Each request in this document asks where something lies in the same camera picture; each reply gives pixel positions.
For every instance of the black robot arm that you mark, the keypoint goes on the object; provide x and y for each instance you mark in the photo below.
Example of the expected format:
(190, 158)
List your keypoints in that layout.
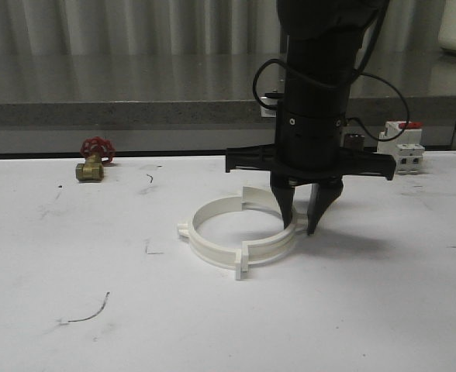
(324, 38)

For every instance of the white circuit breaker red switch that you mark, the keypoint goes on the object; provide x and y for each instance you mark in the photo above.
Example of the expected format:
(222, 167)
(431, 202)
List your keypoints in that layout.
(406, 149)

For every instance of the white half-ring pipe clamp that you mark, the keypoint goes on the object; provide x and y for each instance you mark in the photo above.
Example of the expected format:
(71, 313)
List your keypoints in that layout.
(235, 259)

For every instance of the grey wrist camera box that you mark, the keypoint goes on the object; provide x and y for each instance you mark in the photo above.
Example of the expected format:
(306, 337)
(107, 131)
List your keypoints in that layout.
(270, 102)

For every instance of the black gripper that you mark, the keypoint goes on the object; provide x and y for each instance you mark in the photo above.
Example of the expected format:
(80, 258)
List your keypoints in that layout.
(308, 151)

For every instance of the brass valve red handwheel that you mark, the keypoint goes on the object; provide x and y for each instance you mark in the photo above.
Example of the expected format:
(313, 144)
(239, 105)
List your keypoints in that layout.
(97, 153)

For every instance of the grey stone counter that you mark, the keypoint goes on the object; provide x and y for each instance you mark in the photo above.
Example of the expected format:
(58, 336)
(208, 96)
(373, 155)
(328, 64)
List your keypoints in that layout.
(51, 104)

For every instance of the dark brown cylinder coupling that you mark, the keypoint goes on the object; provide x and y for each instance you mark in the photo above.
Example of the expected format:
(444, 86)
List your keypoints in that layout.
(353, 141)

